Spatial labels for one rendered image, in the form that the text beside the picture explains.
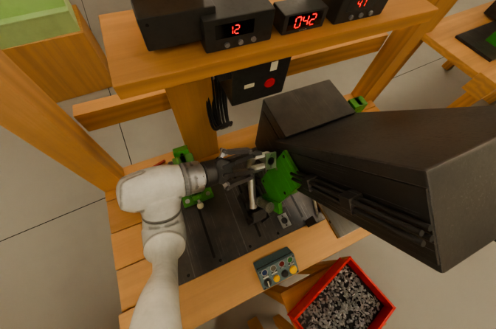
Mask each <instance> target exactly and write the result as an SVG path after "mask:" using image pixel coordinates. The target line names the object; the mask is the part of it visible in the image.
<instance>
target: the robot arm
mask: <svg viewBox="0 0 496 329"><path fill-rule="evenodd" d="M220 151H221V152H220V154H219V156H218V157H217V158H215V159H211V160H208V161H204V162H200V163H199V162H198V161H192V162H186V163H181V164H163V165H157V166H153V167H148V168H145V169H142V170H138V171H136V172H133V173H130V174H128V175H126V176H123V177H122V178H121V179H120V180H119V181H118V183H117V186H116V196H117V202H118V204H119V207H120V209H121V210H123V211H126V212H133V213H135V212H140V213H141V216H142V231H141V233H142V244H143V254H144V257H145V259H146V260H147V261H148V262H150V263H152V269H153V270H152V275H151V276H150V278H149V280H148V281H147V283H146V285H145V287H144V289H143V290H142V292H141V294H140V296H139V298H138V300H137V304H136V306H135V309H134V312H133V316H132V318H131V324H130V326H129V329H182V320H181V314H180V305H179V281H178V259H179V258H180V257H181V255H182V254H183V252H184V251H185V244H186V239H187V235H186V227H185V222H184V217H183V214H182V209H181V201H182V197H185V196H189V195H192V194H195V193H200V192H203V191H204V189H205V187H212V186H215V185H217V184H222V185H223V188H224V189H225V190H226V191H229V190H230V189H232V188H233V187H235V186H238V185H240V184H243V183H245V182H247V181H250V180H253V179H254V177H253V175H254V173H257V172H261V171H262V170H263V168H265V163H260V164H254V165H251V166H250V167H251V168H246V169H238V170H232V168H233V166H235V165H236V164H238V163H241V162H244V161H246V160H248V159H260V158H263V157H265V153H270V152H269V151H265V152H261V151H259V150H257V151H254V152H252V149H251V148H233V149H225V148H220ZM241 153H245V154H243V155H240V156H237V157H235V158H233V159H228V160H226V159H224V158H223V157H224V156H227V154H228V155H234V154H241ZM243 175H244V176H243ZM236 176H241V177H238V178H236V179H233V180H231V181H227V180H228V179H229V178H230V177H236Z"/></svg>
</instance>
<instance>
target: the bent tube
mask: <svg viewBox="0 0 496 329"><path fill-rule="evenodd" d="M258 160H260V161H262V162H264V163H265V170H270V169H273V168H276V152H275V151H274V152H270V153H265V157H263V158H260V159H258ZM255 161H256V159H248V160H247V168H251V167H250V166H251V165H254V164H255ZM253 177H254V179H253V180H250V181H248V182H247V184H248V193H249V208H250V209H256V208H257V206H256V205H255V199H256V189H255V174H254V175H253Z"/></svg>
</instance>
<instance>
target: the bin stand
mask: <svg viewBox="0 0 496 329"><path fill-rule="evenodd" d="M336 261H337V260H328V261H322V262H318V263H316V264H314V265H313V266H310V267H308V268H307V269H305V270H303V271H301V272H299V273H298V274H310V275H309V276H307V277H305V278H303V279H302V280H299V281H297V282H296V283H294V284H292V285H290V286H289V287H284V286H281V285H275V286H273V287H271V288H269V289H267V290H265V291H264V292H263V293H265V294H266V295H268V296H269V297H271V298H273V299H275V300H276V301H278V302H279V303H281V304H282V305H284V306H285V308H286V311H287V313H288V312H290V310H291V309H293V307H295V306H296V304H297V303H298V302H299V301H300V300H301V299H302V298H303V297H304V296H305V295H306V293H307V292H308V291H309V290H310V289H311V288H312V287H313V286H314V285H315V283H316V282H317V281H318V280H319V279H320V278H321V277H322V276H323V275H324V274H325V273H326V272H327V271H328V270H329V269H330V268H331V267H332V266H333V264H334V263H335V262H336ZM273 320H274V322H275V325H276V326H277V327H278V329H297V327H296V326H295V324H294V323H293V321H292V320H291V319H290V320H291V322H292V325H291V324H290V323H289V322H288V321H287V320H285V319H284V318H283V317H282V316H281V315H280V314H278V315H276V316H274V317H273Z"/></svg>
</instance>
